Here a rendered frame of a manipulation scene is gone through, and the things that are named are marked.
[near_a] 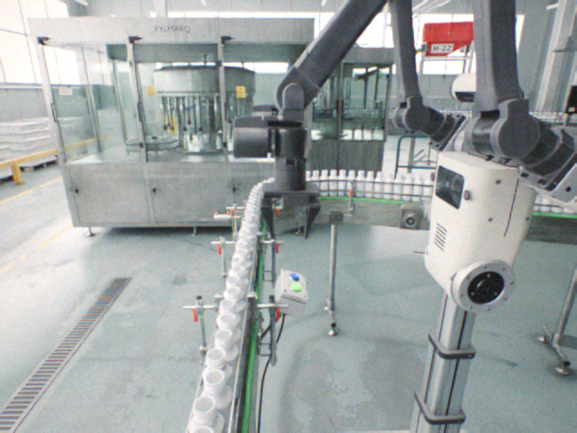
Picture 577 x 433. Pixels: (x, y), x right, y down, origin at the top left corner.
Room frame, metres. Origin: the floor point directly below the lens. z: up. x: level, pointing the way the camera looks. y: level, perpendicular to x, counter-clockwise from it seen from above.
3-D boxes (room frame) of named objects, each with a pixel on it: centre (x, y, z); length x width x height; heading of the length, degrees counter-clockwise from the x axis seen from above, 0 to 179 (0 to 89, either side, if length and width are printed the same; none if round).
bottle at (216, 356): (0.56, 0.14, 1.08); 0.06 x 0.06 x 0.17
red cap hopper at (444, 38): (7.06, -2.90, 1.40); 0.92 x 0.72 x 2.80; 74
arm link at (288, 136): (0.61, 0.00, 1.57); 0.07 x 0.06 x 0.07; 95
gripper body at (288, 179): (0.61, 0.00, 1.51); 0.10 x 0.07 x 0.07; 91
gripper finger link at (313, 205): (0.61, -0.02, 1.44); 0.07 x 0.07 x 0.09; 1
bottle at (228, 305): (0.74, 0.15, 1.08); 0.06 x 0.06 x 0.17
